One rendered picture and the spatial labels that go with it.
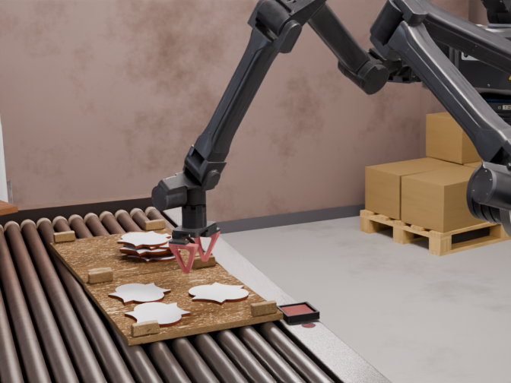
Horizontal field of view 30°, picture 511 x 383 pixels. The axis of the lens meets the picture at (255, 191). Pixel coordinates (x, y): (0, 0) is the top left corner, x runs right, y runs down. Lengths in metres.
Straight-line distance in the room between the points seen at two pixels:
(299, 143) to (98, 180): 1.38
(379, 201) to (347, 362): 4.30
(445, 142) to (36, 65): 2.66
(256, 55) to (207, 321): 0.57
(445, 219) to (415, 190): 0.27
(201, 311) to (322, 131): 4.42
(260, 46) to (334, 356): 0.65
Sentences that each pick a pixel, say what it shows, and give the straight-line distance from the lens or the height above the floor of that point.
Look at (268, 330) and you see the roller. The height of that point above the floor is 0.92.
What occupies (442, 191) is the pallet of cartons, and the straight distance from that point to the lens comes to 5.71.
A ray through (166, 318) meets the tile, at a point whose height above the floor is 0.94.
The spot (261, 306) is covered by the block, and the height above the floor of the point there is 0.96.
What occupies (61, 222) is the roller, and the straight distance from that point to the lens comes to 3.05.
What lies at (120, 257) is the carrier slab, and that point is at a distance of 2.57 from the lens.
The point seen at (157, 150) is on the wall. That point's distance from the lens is 6.07.
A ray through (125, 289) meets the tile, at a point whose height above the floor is 0.94.
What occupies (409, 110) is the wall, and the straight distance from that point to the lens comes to 6.77.
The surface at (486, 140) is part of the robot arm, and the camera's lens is 1.65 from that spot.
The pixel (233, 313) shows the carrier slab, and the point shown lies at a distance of 2.11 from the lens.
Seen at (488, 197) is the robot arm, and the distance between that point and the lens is 1.53.
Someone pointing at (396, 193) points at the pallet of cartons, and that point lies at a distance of 6.01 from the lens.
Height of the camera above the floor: 1.66
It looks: 13 degrees down
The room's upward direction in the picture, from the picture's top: 2 degrees counter-clockwise
